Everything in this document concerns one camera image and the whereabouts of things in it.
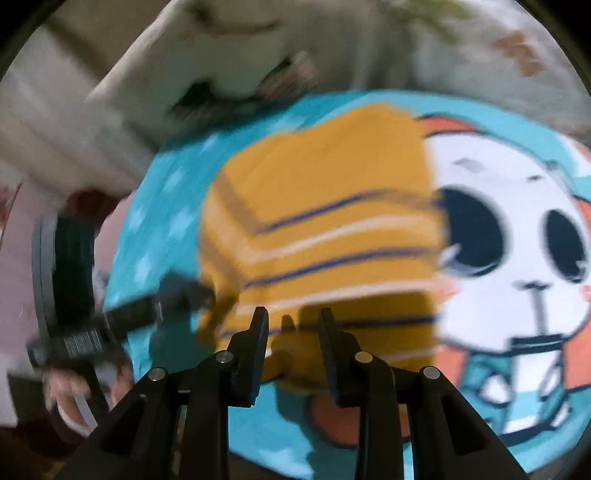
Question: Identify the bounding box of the turquoise cartoon printed blanket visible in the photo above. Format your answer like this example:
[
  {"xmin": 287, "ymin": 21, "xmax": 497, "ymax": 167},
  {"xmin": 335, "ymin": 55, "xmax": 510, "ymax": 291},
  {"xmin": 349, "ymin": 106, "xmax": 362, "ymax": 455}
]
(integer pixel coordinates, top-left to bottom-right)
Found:
[{"xmin": 104, "ymin": 90, "xmax": 591, "ymax": 480}]

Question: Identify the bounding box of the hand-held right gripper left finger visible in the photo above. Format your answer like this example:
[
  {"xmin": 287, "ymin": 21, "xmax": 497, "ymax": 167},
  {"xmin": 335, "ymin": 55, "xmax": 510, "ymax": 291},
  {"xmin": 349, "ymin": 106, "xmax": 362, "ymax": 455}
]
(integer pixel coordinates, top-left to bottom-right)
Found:
[{"xmin": 55, "ymin": 306, "xmax": 271, "ymax": 480}]

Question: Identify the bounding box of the yellow striped sweater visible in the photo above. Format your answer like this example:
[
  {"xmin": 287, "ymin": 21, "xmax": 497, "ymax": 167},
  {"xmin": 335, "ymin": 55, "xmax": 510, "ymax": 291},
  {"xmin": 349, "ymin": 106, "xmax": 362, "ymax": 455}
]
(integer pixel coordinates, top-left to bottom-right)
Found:
[{"xmin": 196, "ymin": 104, "xmax": 446, "ymax": 398}]

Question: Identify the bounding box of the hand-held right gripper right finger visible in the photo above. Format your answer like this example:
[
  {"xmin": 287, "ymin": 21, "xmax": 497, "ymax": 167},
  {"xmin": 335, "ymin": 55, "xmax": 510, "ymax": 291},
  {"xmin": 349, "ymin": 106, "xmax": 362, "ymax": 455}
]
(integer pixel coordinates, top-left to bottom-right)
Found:
[{"xmin": 318, "ymin": 307, "xmax": 529, "ymax": 480}]

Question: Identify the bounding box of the person's left hand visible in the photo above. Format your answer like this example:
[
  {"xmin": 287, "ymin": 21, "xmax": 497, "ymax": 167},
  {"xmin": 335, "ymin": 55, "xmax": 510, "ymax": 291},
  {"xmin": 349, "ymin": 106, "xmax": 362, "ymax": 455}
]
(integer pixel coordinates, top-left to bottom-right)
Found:
[{"xmin": 44, "ymin": 364, "xmax": 134, "ymax": 423}]

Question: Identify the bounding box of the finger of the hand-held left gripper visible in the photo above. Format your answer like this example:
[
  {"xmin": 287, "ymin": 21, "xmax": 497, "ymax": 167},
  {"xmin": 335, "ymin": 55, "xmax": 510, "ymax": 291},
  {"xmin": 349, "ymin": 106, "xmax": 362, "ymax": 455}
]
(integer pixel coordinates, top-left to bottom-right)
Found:
[{"xmin": 107, "ymin": 274, "xmax": 218, "ymax": 334}]

